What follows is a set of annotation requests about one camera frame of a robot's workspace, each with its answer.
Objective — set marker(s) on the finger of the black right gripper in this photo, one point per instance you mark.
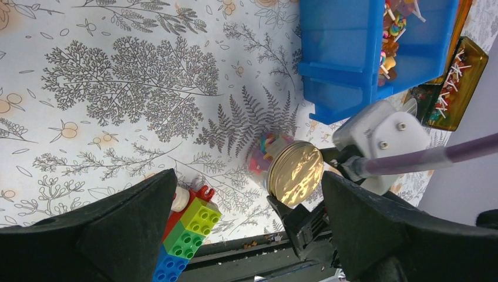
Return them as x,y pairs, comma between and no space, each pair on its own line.
307,231

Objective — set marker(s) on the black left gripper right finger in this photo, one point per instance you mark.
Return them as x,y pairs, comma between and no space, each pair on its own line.
382,238

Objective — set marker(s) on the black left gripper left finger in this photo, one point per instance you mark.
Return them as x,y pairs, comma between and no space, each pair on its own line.
113,239

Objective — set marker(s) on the gold round jar lid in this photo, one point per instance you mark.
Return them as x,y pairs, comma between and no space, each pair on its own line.
295,173

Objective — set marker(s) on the clear glass jar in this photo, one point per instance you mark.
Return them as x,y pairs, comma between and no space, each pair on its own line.
267,148

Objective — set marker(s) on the blue plastic bin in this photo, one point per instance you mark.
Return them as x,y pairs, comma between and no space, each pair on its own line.
341,52

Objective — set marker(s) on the gold tin with gummy candies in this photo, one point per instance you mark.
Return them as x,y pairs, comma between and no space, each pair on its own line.
453,43

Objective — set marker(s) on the colourful toy brick stack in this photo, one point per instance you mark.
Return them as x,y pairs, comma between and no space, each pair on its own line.
193,217

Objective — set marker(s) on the floral patterned table mat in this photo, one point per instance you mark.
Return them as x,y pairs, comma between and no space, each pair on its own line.
97,96

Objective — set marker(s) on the gold tin with lollipops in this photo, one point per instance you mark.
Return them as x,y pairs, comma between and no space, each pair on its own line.
441,105

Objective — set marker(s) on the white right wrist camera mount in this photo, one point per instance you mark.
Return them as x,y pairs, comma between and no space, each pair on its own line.
377,131

